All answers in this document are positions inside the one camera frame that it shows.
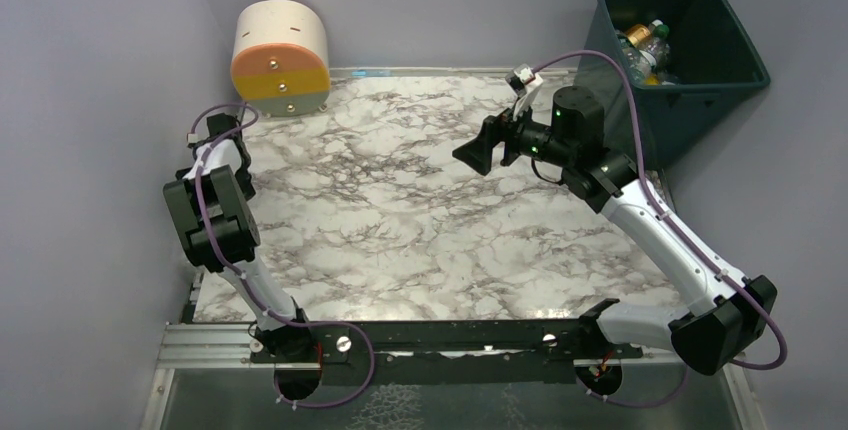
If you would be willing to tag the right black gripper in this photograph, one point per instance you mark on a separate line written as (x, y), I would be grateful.
(500, 142)

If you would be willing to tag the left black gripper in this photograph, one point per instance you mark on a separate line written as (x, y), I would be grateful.
(221, 127)

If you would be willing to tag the clear bottle green label back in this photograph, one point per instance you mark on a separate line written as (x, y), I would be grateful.
(639, 64)

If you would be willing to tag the amber tea bottle red label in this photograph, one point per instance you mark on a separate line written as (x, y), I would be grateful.
(637, 35)

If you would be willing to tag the clear bottle green cap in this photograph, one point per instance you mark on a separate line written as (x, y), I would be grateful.
(657, 46)

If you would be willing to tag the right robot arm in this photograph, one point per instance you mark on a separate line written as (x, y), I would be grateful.
(723, 311)

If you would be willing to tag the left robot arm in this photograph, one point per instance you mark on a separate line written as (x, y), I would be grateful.
(208, 205)

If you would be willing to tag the dark green plastic bin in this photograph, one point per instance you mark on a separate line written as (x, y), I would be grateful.
(713, 64)

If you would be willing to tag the round pastel drawer cabinet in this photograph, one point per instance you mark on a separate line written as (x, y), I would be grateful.
(280, 63)

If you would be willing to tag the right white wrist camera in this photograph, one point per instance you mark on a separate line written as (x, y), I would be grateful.
(526, 84)

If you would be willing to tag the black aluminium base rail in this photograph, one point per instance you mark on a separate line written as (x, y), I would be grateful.
(412, 352)

